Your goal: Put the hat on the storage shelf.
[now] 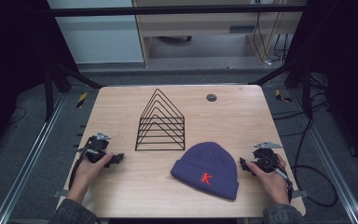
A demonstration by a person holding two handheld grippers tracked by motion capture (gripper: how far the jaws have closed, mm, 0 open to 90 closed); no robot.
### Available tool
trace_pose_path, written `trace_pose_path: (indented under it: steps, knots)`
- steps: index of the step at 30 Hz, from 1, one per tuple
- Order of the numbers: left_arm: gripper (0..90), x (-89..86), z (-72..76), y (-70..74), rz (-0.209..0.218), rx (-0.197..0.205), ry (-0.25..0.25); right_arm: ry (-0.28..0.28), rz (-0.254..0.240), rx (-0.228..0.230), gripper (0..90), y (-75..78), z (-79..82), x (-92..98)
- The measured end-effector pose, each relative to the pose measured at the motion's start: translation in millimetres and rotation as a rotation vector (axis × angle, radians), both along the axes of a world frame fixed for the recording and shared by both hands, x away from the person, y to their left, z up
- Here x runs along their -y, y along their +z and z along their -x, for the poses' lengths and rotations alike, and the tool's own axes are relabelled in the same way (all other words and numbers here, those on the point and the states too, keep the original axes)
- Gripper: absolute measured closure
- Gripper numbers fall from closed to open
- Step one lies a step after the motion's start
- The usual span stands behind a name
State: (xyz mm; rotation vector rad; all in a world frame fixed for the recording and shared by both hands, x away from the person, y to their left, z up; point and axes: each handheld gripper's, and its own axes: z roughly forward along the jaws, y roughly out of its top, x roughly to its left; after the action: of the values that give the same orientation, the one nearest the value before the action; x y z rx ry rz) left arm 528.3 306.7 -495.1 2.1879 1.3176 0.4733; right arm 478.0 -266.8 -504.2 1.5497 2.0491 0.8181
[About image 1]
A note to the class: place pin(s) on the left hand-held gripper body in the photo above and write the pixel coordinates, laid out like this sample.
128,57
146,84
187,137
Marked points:
97,146

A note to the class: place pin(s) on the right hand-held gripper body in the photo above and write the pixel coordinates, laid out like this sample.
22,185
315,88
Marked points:
265,158

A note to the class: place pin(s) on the purple knit beanie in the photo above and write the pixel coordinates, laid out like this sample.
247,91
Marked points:
206,169

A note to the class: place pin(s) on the person's left hand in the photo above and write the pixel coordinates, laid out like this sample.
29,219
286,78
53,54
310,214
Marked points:
88,174

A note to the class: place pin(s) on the person's right hand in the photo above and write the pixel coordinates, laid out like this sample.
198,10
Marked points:
272,185

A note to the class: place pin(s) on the yellow black striped tape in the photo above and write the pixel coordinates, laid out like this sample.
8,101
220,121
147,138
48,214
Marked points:
281,95
81,100

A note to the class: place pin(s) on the grey round table grommet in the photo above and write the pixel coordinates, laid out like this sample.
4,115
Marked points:
211,97

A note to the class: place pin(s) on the black metal stand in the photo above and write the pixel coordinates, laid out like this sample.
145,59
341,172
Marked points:
51,90
304,84

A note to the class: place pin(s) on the white cabinet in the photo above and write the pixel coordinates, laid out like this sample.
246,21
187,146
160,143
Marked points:
99,37

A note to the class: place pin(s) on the light wooden desk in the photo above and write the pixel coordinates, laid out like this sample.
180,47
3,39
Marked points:
199,23

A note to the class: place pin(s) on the aluminium floor rail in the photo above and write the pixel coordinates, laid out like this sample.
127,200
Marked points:
332,168
28,161

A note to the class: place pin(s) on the black frame crossbar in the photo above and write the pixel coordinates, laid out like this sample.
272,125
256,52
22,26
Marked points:
167,11

